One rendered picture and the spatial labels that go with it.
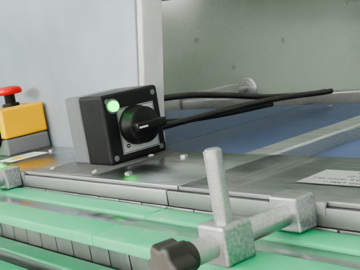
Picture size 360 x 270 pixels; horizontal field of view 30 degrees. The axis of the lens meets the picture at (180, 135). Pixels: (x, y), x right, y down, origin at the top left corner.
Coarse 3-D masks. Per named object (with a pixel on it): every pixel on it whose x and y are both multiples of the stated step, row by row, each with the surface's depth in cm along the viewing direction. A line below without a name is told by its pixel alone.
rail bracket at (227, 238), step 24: (216, 168) 42; (216, 192) 42; (288, 192) 47; (216, 216) 42; (240, 216) 43; (264, 216) 45; (288, 216) 46; (312, 216) 46; (168, 240) 41; (216, 240) 42; (240, 240) 42; (168, 264) 39; (192, 264) 39; (216, 264) 42
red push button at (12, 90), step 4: (0, 88) 100; (4, 88) 99; (8, 88) 99; (12, 88) 99; (16, 88) 100; (20, 88) 100; (0, 92) 99; (4, 92) 99; (8, 92) 99; (12, 92) 99; (16, 92) 100; (4, 96) 100; (8, 96) 100; (12, 96) 100; (4, 100) 101; (8, 100) 100; (12, 100) 100
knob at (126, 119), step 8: (136, 104) 76; (128, 112) 74; (136, 112) 74; (144, 112) 74; (152, 112) 75; (120, 120) 75; (128, 120) 74; (136, 120) 74; (144, 120) 74; (152, 120) 74; (160, 120) 74; (120, 128) 75; (128, 128) 74; (136, 128) 73; (144, 128) 73; (152, 128) 74; (128, 136) 75; (136, 136) 74; (144, 136) 74; (152, 136) 75
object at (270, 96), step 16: (176, 96) 86; (192, 96) 88; (208, 96) 91; (224, 96) 93; (240, 96) 95; (256, 96) 98; (272, 96) 100; (288, 96) 101; (304, 96) 104; (208, 112) 90; (224, 112) 92; (240, 112) 96
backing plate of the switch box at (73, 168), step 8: (160, 152) 78; (168, 152) 77; (136, 160) 75; (144, 160) 75; (56, 168) 79; (64, 168) 78; (72, 168) 77; (80, 168) 76; (88, 168) 75; (96, 168) 74; (104, 168) 74; (112, 168) 73
